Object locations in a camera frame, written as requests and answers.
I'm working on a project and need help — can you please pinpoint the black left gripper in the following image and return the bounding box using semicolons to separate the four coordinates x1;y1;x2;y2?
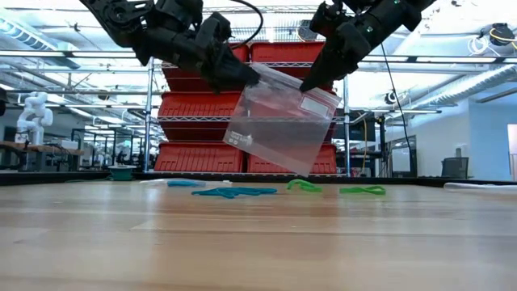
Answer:
132;0;261;94

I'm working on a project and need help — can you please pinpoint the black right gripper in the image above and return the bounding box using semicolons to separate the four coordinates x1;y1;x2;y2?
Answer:
300;0;389;92

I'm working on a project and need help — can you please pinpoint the teal thin rubber band tangle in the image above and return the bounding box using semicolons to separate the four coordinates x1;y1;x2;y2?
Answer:
191;186;279;200

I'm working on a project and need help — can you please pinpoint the black monitor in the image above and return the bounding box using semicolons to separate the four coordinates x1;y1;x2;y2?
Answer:
334;108;376;142

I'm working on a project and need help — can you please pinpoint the black framed whiteboard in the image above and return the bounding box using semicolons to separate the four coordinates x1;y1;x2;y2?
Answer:
389;135;417;177

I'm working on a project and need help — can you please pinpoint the small round spool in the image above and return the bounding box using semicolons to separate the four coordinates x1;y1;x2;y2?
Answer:
107;164;137;182

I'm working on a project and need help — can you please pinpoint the black ceiling device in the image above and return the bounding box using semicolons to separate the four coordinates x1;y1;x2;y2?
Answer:
480;22;517;52

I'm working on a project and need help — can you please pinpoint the wooden background workbench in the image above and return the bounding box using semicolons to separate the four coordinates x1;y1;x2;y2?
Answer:
0;141;86;173

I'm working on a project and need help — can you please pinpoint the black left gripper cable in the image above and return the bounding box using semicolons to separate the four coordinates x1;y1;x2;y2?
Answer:
228;0;265;50

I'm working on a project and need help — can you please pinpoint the thin black hanging cable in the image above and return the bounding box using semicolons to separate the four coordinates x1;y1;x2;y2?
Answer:
380;42;417;175

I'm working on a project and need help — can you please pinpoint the yellow hanging cable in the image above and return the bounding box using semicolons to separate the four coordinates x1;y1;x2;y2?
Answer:
361;112;369;175

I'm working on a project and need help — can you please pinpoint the chrome wire shelf cart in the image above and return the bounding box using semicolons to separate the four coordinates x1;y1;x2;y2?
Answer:
143;3;352;177

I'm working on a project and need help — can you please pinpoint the black aluminium table frame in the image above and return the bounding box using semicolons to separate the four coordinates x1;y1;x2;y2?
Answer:
0;171;517;188

